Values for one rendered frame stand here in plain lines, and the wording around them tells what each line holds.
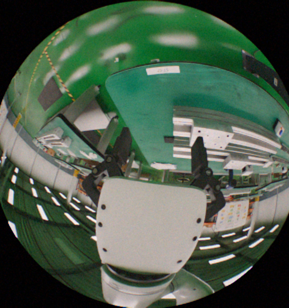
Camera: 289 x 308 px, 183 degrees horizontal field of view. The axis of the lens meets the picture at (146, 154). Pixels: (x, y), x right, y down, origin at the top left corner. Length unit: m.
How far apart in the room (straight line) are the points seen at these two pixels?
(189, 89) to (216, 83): 0.11
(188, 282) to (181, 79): 0.51
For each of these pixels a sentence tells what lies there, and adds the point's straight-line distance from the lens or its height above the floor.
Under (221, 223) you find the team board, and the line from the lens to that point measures 3.66.
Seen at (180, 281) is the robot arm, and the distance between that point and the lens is 0.21.
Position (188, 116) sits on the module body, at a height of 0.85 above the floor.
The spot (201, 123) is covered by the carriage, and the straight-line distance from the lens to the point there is 0.35.
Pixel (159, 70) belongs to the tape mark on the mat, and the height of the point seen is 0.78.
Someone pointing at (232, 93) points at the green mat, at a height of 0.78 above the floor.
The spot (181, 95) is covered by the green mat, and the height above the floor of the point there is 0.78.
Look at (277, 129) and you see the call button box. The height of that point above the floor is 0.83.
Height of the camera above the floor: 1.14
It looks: 26 degrees down
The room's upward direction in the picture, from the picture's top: 166 degrees counter-clockwise
